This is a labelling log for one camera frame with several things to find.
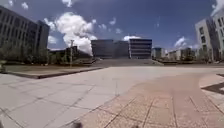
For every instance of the robot's own part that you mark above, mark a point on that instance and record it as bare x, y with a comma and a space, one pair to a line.
135, 126
77, 125

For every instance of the grey tiled plaza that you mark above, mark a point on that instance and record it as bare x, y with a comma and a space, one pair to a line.
66, 93

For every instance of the reddish tiled paving band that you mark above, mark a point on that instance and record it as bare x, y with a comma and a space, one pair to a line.
156, 103

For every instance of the dark glass building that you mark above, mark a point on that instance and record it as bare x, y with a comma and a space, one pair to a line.
20, 36

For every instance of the raised lawn bed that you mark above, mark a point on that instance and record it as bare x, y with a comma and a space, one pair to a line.
50, 70

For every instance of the pale pole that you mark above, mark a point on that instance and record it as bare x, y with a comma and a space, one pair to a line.
71, 52

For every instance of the row of trees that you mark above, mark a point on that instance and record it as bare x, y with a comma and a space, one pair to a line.
23, 55

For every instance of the wide steps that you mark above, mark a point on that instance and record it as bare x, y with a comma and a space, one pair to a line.
123, 62

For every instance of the blue-grey banded building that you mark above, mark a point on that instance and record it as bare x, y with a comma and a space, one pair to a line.
121, 48

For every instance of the pale tall building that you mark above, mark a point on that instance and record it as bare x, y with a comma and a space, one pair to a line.
210, 37

